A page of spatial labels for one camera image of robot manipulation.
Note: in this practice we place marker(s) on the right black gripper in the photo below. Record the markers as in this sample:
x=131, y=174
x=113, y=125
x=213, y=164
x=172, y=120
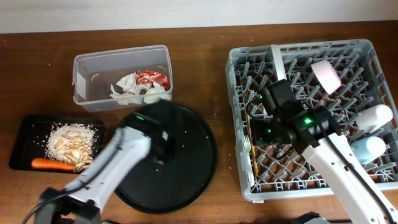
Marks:
x=257, y=129

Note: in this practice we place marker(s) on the rice and peanut shells pile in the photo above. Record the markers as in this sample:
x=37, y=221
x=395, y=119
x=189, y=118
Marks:
x=72, y=144

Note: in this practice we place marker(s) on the pink small bowl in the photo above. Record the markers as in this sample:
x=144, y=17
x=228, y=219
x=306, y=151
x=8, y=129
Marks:
x=326, y=76

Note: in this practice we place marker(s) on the wooden chopstick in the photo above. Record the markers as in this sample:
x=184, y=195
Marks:
x=253, y=151

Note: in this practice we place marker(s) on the white cup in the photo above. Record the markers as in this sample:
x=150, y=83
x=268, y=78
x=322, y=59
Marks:
x=373, y=118

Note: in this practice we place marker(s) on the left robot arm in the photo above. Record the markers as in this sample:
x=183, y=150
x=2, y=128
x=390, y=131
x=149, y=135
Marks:
x=138, y=137

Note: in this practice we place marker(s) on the orange carrot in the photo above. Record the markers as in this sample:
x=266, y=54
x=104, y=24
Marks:
x=47, y=164

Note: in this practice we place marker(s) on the grey dishwasher rack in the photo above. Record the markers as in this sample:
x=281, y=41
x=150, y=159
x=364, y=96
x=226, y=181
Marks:
x=282, y=173

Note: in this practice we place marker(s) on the clear plastic bin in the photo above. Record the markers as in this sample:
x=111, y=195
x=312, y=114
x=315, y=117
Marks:
x=94, y=73

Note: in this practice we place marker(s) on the grey bowl with food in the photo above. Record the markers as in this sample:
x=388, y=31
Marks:
x=278, y=62

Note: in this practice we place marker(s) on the white plastic fork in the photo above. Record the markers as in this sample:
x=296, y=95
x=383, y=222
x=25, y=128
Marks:
x=247, y=150

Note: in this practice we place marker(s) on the light blue cup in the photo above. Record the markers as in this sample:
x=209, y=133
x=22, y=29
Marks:
x=368, y=149

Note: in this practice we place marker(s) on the black rectangular tray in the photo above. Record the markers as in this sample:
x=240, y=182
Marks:
x=34, y=132

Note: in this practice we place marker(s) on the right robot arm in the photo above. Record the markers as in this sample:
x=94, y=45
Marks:
x=315, y=134

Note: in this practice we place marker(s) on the round black tray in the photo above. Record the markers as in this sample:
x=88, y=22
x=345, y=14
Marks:
x=172, y=185

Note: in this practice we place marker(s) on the red snack wrapper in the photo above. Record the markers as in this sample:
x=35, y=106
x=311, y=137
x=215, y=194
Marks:
x=149, y=77

